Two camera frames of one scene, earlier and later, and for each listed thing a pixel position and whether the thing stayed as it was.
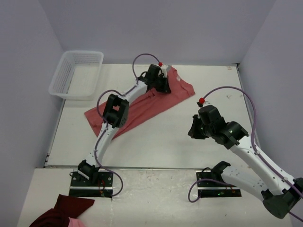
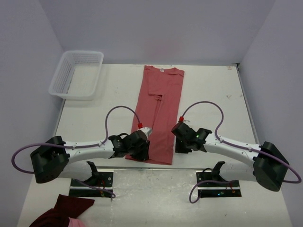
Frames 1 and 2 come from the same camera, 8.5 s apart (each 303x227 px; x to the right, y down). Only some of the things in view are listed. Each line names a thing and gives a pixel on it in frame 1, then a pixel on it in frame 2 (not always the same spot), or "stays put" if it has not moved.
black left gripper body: (160, 83) → (139, 152)
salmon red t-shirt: (144, 103) → (158, 109)
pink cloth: (75, 222) stays put
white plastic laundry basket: (76, 76) stays put
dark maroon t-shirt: (66, 206) stays put
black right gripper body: (199, 130) → (182, 146)
